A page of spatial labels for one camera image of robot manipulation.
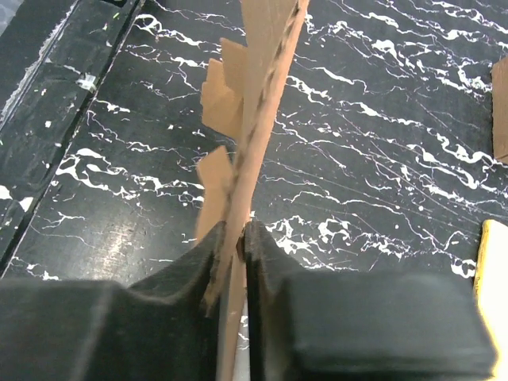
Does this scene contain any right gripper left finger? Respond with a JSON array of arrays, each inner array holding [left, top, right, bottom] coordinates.
[[1, 226, 222, 380]]

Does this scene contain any folded brown cardboard box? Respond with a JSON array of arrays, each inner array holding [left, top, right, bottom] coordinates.
[[491, 56, 508, 164]]

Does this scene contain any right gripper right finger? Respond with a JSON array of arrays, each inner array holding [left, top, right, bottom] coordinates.
[[244, 221, 496, 380]]

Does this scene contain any yellow book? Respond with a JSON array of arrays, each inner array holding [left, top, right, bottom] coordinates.
[[474, 219, 507, 380]]

